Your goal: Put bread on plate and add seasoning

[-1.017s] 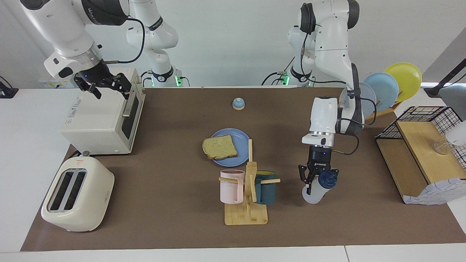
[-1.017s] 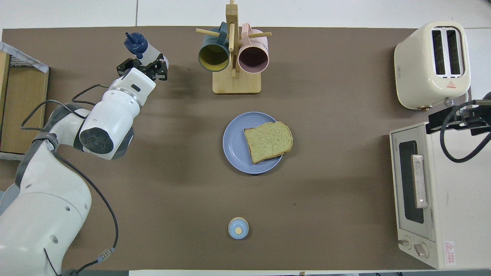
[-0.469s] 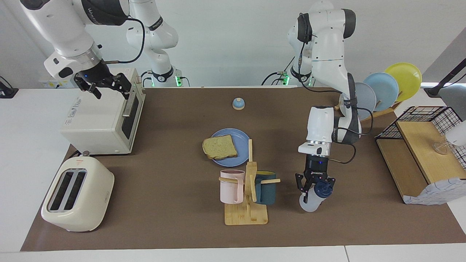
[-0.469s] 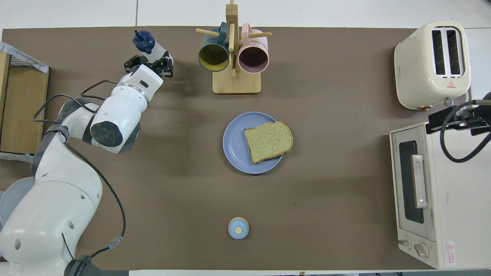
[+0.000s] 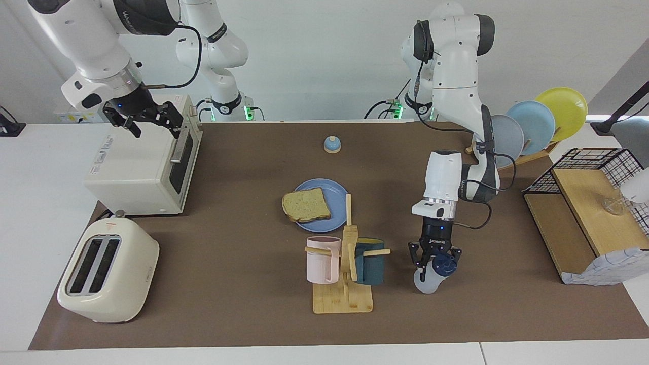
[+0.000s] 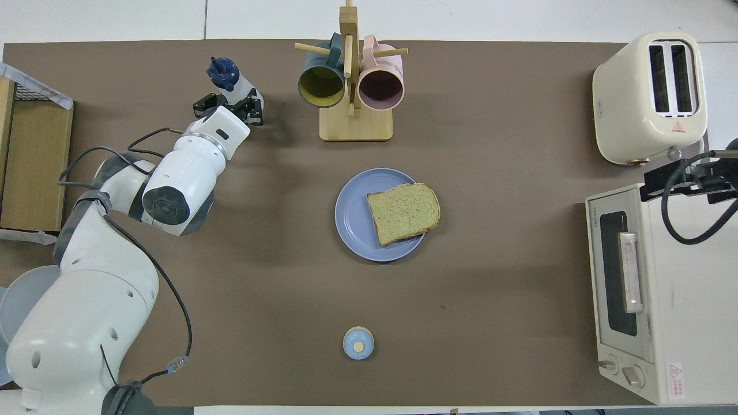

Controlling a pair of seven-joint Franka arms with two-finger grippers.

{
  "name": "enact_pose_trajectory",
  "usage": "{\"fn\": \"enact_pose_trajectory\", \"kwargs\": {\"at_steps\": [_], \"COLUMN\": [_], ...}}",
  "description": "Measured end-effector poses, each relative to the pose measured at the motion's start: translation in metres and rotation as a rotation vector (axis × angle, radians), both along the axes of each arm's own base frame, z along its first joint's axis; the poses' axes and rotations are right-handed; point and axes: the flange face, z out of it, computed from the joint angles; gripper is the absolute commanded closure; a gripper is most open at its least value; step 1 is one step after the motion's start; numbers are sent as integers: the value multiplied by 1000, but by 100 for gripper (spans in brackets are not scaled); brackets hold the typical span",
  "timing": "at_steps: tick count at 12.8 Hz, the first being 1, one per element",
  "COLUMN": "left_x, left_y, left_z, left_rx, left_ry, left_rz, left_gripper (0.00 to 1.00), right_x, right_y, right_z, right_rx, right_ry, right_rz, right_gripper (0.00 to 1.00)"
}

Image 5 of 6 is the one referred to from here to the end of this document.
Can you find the white power socket box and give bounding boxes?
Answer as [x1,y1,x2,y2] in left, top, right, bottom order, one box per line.
[53,98,111,124]

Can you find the wooden plate rack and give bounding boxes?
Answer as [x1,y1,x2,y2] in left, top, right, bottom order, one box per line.
[465,139,561,175]

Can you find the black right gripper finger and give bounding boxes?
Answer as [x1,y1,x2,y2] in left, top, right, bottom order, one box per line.
[104,114,142,139]
[150,101,184,139]

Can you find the blue round plate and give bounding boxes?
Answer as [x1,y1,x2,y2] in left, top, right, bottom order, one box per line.
[293,178,350,234]

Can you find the light blue plate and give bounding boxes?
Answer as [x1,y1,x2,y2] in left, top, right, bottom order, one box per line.
[506,100,556,156]

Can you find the black wire basket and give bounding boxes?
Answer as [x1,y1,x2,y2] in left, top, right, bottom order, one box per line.
[522,147,649,239]

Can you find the wooden mug tree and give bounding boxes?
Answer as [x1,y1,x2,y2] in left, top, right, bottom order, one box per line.
[304,194,392,315]

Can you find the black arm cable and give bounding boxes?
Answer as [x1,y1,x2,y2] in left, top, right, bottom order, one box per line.
[365,20,518,231]
[142,23,203,91]

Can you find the white toaster oven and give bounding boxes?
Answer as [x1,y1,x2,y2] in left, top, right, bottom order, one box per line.
[84,94,203,216]

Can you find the wooden shelf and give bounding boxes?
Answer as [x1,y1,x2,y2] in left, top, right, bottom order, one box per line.
[524,168,649,285]

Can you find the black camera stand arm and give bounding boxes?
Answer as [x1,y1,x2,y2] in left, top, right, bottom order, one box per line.
[591,80,649,136]

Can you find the yellow plate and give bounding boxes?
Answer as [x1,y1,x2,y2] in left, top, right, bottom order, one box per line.
[535,87,589,142]

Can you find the brown table mat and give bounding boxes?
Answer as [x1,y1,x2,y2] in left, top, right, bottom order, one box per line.
[28,121,649,351]

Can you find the cream toaster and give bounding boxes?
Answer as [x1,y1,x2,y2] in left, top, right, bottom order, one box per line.
[57,210,160,324]

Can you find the clear glass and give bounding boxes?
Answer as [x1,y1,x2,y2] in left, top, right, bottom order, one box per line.
[602,167,649,217]

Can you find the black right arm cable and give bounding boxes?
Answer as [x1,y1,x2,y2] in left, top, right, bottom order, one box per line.
[142,23,203,91]

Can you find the bread slice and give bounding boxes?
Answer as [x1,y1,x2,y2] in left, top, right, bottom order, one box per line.
[282,188,332,224]

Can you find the pink mug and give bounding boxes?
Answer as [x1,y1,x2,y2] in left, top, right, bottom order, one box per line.
[306,236,342,284]

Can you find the white grid patterned cloth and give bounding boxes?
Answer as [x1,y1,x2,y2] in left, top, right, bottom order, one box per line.
[561,247,649,287]

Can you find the dark teal mug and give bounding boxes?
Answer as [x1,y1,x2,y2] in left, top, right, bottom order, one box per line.
[353,237,386,285]

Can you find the white bottle with blue cap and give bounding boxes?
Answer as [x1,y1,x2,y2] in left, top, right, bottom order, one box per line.
[413,253,459,295]

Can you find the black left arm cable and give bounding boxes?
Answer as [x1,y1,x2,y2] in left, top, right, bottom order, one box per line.
[365,20,518,231]

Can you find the pale grey plate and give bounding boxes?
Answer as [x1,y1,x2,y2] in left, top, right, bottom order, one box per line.
[489,114,525,169]

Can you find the black clamp base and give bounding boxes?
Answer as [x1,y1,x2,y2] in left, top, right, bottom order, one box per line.
[0,105,26,137]

